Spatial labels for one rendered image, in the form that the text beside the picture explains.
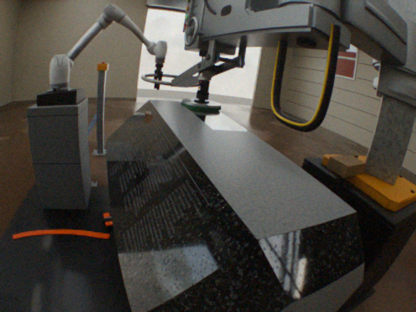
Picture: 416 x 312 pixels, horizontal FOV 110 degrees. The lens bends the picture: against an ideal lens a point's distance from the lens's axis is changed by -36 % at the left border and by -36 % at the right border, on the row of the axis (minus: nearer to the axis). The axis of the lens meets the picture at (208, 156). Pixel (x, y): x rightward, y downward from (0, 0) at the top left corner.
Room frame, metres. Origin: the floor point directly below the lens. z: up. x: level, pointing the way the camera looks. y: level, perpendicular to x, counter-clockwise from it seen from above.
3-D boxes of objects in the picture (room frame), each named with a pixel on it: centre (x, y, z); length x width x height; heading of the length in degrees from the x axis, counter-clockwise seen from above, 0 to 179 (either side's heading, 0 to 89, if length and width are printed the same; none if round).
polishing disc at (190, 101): (1.21, 0.08, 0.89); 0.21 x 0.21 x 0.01
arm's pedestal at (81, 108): (1.30, 1.12, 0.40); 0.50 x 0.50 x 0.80; 23
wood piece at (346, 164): (0.78, -0.60, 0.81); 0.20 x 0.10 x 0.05; 117
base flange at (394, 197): (0.82, -0.85, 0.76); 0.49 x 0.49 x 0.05; 19
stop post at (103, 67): (2.30, 1.31, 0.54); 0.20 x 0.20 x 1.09; 19
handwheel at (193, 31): (1.05, 0.13, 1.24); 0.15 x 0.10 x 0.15; 28
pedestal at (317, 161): (0.82, -0.85, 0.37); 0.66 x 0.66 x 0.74; 19
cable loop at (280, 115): (0.63, -0.23, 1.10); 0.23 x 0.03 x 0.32; 28
